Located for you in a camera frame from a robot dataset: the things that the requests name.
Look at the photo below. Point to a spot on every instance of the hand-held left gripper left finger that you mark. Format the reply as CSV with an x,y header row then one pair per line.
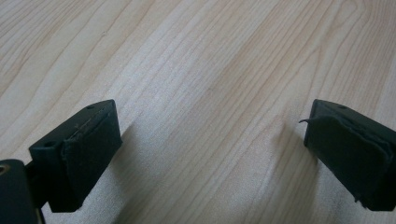
x,y
84,155

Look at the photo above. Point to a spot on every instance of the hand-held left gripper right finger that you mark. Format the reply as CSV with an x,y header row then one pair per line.
x,y
348,152

